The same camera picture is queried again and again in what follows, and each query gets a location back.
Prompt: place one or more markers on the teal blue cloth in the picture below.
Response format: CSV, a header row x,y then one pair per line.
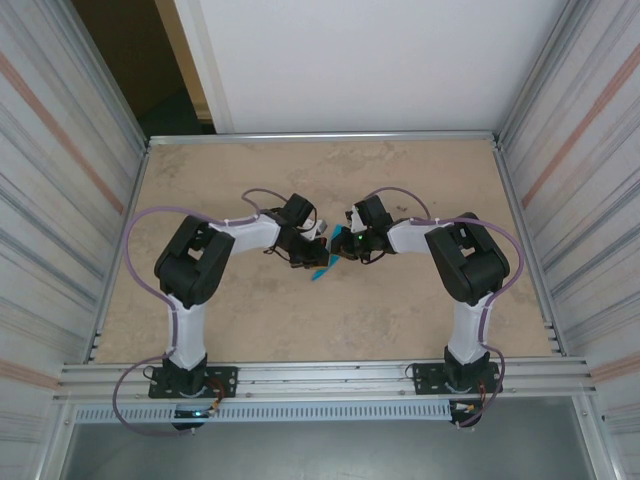
x,y
320,274

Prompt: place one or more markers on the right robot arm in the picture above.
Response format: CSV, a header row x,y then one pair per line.
x,y
470,260

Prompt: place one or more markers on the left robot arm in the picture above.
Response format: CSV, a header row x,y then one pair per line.
x,y
192,260

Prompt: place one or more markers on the small controller circuit board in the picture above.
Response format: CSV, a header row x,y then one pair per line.
x,y
465,407
195,413

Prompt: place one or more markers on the aluminium table edge rail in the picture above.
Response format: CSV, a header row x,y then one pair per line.
x,y
320,137
108,310
513,200

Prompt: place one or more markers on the wide aluminium mounting rail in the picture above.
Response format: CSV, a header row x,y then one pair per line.
x,y
320,380

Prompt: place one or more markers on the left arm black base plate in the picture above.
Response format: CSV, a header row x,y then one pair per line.
x,y
225,382

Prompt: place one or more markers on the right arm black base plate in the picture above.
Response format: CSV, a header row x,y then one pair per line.
x,y
425,380

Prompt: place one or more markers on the white door frame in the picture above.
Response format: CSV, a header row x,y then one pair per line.
x,y
206,65

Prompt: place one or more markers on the aluminium upright frame post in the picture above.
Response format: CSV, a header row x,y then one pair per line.
x,y
592,440
109,80
57,440
536,80

